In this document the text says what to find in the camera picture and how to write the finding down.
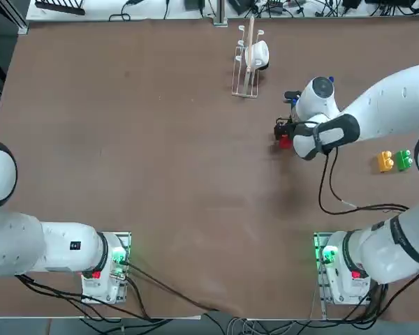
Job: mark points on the green toy brick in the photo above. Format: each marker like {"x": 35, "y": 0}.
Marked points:
{"x": 403, "y": 160}

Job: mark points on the yellow toy brick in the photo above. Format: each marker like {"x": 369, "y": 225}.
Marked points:
{"x": 384, "y": 162}

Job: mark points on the black slotted stand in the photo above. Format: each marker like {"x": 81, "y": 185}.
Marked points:
{"x": 59, "y": 7}

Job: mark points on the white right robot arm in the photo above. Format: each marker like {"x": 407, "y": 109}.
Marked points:
{"x": 387, "y": 97}

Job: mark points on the dark grey wrist camera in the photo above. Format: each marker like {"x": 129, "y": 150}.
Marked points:
{"x": 291, "y": 94}

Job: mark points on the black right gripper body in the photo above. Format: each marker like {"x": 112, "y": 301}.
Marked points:
{"x": 283, "y": 130}

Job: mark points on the red wooden cube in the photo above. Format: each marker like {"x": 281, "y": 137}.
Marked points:
{"x": 285, "y": 143}

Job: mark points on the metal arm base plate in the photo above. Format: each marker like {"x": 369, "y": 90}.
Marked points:
{"x": 317, "y": 279}
{"x": 125, "y": 240}

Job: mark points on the white cup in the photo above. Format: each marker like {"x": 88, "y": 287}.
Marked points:
{"x": 260, "y": 54}

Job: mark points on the aluminium frame post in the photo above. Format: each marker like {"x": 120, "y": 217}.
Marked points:
{"x": 220, "y": 14}

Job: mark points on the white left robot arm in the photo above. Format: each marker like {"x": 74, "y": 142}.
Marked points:
{"x": 56, "y": 247}

